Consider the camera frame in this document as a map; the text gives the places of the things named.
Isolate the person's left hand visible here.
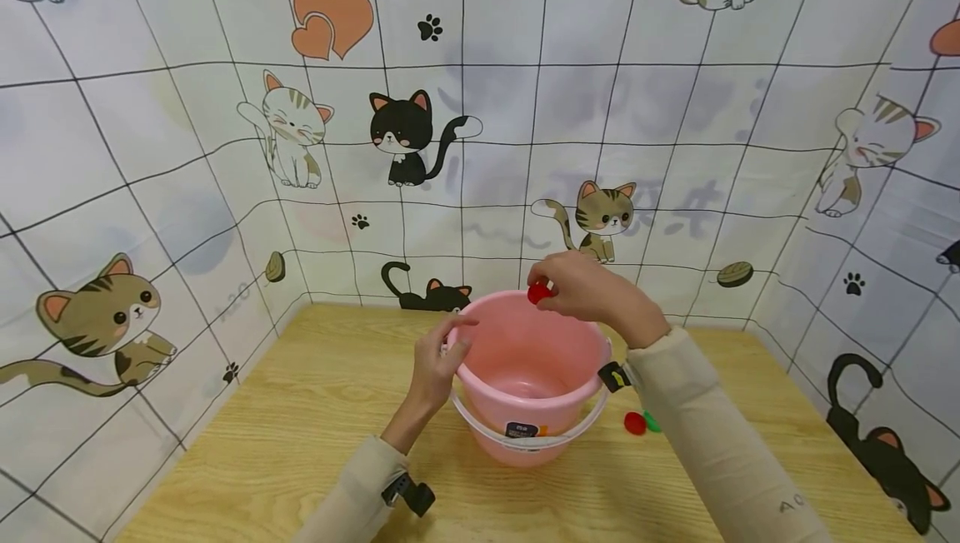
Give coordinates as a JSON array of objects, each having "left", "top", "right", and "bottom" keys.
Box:
[{"left": 405, "top": 312, "right": 480, "bottom": 419}]

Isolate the person's right hand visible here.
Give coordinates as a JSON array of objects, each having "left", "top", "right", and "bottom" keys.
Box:
[{"left": 537, "top": 251, "right": 672, "bottom": 350}]

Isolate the pink plastic bucket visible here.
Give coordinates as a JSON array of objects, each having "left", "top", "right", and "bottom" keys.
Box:
[{"left": 447, "top": 290, "right": 613, "bottom": 469}]

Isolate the person's left forearm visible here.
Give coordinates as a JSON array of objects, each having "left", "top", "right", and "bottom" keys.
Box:
[{"left": 291, "top": 403, "right": 435, "bottom": 543}]

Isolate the person's right forearm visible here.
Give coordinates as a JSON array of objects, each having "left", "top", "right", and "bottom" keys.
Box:
[{"left": 623, "top": 326, "right": 835, "bottom": 543}]

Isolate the black wrist band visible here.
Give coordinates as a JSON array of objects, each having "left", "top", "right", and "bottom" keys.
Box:
[
  {"left": 381, "top": 471, "right": 437, "bottom": 518},
  {"left": 597, "top": 361, "right": 636, "bottom": 394}
]

